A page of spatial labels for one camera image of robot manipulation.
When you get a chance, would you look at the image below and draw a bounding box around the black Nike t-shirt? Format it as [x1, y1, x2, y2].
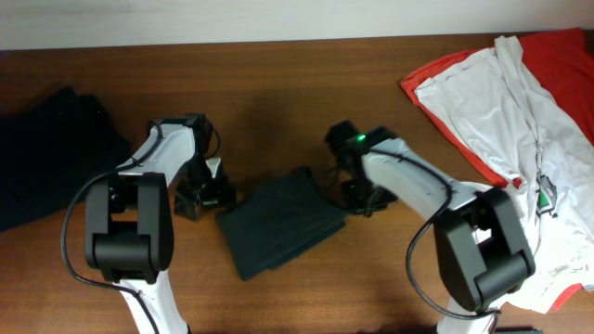
[215, 167, 348, 281]

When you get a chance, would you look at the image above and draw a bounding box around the red t-shirt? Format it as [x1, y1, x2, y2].
[399, 27, 594, 312]

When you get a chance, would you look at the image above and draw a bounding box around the folded black garment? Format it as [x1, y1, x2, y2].
[1, 86, 131, 231]

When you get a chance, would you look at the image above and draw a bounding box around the white t-shirt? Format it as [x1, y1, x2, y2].
[414, 35, 594, 315]

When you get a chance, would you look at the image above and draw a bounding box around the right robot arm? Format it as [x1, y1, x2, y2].
[325, 121, 536, 333]

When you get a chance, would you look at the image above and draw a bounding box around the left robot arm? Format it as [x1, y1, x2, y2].
[84, 114, 236, 333]

